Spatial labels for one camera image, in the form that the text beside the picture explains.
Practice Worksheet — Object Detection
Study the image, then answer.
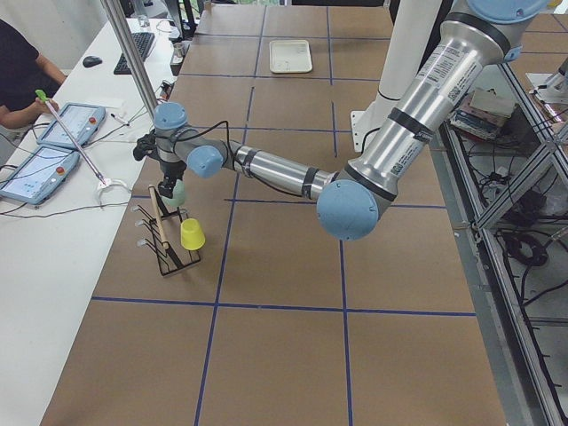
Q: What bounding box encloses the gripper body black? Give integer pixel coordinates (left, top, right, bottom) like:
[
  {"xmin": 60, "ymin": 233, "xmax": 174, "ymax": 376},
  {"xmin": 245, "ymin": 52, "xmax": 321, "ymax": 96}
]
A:
[{"xmin": 158, "ymin": 161, "xmax": 186, "ymax": 198}]

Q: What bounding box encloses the pale green cup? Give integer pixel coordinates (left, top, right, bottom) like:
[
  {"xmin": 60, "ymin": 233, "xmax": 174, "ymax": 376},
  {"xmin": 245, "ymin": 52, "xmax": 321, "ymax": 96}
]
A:
[{"xmin": 162, "ymin": 179, "xmax": 186, "ymax": 208}]

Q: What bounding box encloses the person in black shirt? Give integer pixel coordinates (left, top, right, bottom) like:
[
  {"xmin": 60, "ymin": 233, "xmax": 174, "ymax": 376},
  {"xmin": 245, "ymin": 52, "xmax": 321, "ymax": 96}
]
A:
[{"xmin": 1, "ymin": 20, "xmax": 66, "ymax": 130}]

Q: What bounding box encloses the white bear tray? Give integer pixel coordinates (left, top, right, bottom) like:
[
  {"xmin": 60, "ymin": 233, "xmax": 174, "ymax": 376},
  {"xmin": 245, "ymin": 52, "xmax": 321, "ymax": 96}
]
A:
[{"xmin": 269, "ymin": 39, "xmax": 312, "ymax": 74}]

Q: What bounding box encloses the camera cable black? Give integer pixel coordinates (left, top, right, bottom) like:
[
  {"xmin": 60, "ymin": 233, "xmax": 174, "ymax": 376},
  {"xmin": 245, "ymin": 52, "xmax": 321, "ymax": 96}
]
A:
[{"xmin": 170, "ymin": 121, "xmax": 241, "ymax": 178}]

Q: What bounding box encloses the upper teach pendant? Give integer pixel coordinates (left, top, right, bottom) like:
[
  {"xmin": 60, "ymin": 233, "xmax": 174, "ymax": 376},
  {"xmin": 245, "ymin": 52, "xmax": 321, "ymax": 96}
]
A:
[{"xmin": 37, "ymin": 103, "xmax": 107, "ymax": 150}]

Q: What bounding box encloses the black computer mouse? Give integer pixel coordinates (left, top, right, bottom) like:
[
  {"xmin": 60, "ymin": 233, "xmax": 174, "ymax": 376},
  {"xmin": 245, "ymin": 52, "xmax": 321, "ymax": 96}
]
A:
[{"xmin": 82, "ymin": 55, "xmax": 103, "ymax": 68}]

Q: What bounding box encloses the stack of books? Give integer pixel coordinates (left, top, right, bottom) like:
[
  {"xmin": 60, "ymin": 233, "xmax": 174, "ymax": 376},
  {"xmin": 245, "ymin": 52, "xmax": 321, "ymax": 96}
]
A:
[{"xmin": 449, "ymin": 89, "xmax": 516, "ymax": 140}]

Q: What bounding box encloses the black keyboard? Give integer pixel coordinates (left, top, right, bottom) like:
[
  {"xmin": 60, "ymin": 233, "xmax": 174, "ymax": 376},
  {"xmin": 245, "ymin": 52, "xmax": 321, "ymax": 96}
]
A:
[{"xmin": 113, "ymin": 31, "xmax": 157, "ymax": 75}]

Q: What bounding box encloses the lower teach pendant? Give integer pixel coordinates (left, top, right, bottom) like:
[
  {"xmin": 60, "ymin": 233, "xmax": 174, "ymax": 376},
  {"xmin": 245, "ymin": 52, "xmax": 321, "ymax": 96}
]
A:
[{"xmin": 1, "ymin": 146, "xmax": 80, "ymax": 205}]

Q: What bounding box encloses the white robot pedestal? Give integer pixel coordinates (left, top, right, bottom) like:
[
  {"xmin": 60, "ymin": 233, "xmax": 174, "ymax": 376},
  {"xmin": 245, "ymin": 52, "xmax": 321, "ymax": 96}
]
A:
[{"xmin": 351, "ymin": 0, "xmax": 453, "ymax": 153}]

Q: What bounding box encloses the pink grabber stick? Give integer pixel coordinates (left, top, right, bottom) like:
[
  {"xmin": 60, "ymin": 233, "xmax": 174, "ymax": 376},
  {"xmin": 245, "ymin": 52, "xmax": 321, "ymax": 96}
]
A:
[{"xmin": 35, "ymin": 90, "xmax": 110, "ymax": 188}]

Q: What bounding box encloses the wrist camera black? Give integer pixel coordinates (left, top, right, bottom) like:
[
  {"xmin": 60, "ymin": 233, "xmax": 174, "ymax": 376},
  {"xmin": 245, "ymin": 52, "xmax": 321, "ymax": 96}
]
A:
[{"xmin": 132, "ymin": 132, "xmax": 158, "ymax": 162}]

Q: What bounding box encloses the teach pendant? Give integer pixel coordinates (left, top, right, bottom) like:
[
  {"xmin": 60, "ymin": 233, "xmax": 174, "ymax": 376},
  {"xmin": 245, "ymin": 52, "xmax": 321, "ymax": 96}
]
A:
[
  {"xmin": 1, "ymin": 146, "xmax": 80, "ymax": 205},
  {"xmin": 37, "ymin": 103, "xmax": 107, "ymax": 150}
]

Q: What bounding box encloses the yellow cup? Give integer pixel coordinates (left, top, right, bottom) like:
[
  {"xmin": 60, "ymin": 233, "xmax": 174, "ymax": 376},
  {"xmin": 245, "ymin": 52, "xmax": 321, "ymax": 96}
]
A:
[{"xmin": 180, "ymin": 218, "xmax": 206, "ymax": 251}]

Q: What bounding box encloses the aluminium frame post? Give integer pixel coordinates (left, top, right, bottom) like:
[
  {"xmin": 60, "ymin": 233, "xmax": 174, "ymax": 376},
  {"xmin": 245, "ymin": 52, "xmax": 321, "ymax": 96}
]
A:
[{"xmin": 101, "ymin": 0, "xmax": 158, "ymax": 119}]

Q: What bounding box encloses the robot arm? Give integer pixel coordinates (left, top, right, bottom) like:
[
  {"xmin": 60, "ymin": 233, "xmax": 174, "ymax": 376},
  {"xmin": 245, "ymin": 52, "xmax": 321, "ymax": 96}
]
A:
[{"xmin": 154, "ymin": 1, "xmax": 546, "ymax": 241}]

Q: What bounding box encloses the black wire cup rack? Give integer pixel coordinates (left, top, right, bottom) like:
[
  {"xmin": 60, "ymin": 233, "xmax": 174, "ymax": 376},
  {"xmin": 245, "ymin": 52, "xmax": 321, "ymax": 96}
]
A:
[{"xmin": 131, "ymin": 185, "xmax": 201, "ymax": 277}]

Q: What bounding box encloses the black marker pen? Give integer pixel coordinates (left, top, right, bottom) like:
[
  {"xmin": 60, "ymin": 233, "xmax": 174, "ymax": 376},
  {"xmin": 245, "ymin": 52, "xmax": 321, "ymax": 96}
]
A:
[{"xmin": 110, "ymin": 113, "xmax": 130, "ymax": 127}]

